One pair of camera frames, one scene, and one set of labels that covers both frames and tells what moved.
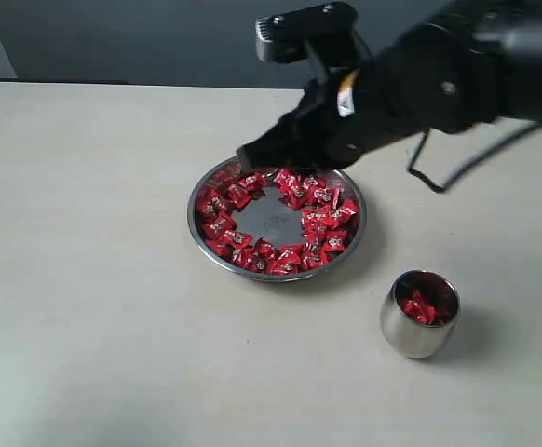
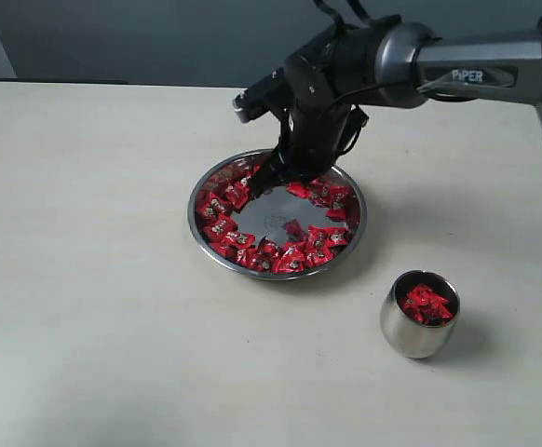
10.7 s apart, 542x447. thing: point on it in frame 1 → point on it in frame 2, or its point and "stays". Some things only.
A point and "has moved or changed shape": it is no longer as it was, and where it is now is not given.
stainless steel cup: x=419 y=314 stays
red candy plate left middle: x=217 y=224 stays
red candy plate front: x=289 y=261 stays
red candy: x=415 y=305 has moved or changed shape
